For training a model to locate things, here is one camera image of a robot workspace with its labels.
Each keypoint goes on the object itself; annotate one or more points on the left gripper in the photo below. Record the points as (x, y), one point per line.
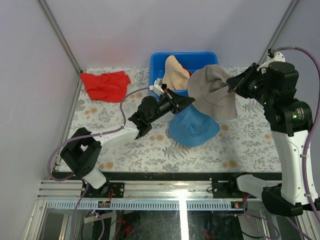
(177, 102)

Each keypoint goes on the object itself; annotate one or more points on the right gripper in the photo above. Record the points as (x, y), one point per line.
(235, 81)

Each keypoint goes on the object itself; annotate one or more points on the grey hat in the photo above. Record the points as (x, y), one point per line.
(213, 95)

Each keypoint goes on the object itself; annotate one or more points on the beige bucket hat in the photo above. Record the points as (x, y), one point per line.
(173, 75)

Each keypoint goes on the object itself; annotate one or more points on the blue bucket hat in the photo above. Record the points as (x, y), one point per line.
(191, 128)

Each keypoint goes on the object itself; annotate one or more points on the red hat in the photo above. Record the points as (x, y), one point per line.
(186, 72)

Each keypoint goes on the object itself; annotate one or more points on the blue plastic bin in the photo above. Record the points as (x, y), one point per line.
(193, 61)

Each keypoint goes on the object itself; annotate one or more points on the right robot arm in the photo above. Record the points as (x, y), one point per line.
(290, 120)

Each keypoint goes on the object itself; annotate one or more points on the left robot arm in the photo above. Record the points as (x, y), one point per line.
(81, 152)

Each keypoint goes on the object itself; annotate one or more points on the floral table mat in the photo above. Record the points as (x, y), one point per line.
(244, 144)

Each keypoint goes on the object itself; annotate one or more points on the red cloth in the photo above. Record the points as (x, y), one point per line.
(107, 87)

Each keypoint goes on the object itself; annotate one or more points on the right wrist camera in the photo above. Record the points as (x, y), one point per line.
(274, 56)

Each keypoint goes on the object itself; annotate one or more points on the right aluminium frame post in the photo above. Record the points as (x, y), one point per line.
(277, 32)

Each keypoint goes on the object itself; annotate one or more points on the aluminium frame post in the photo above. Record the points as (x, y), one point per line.
(59, 34)
(277, 32)

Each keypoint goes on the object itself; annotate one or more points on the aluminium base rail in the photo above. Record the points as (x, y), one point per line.
(132, 190)

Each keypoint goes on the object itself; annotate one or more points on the left aluminium frame post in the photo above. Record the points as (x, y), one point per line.
(59, 34)

